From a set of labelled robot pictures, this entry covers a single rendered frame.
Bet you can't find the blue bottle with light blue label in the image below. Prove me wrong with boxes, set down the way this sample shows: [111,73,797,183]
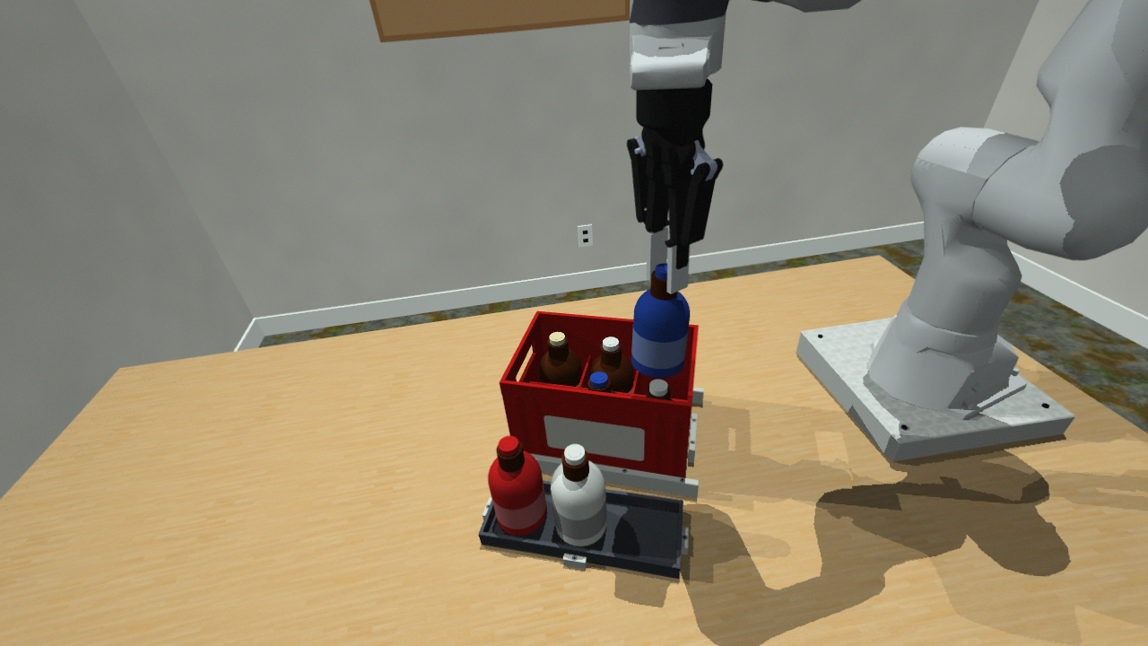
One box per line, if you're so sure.
[631,263,691,379]

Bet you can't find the brown bottle with blue cap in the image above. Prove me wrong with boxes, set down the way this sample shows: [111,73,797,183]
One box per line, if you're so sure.
[587,371,616,394]

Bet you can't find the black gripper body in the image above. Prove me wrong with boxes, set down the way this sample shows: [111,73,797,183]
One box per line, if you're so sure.
[636,79,712,177]

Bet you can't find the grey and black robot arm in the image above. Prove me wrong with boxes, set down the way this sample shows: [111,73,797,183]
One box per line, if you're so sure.
[630,0,1148,420]

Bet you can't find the brown glass bottle with cream cap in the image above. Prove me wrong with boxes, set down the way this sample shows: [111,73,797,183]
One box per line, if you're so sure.
[540,332,582,387]

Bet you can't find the brown bottle with white cap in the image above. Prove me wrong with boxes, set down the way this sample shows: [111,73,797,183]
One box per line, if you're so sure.
[590,336,634,394]
[646,380,672,400]

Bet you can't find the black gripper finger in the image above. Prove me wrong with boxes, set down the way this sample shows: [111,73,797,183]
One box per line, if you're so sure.
[627,137,669,281]
[661,140,723,294]

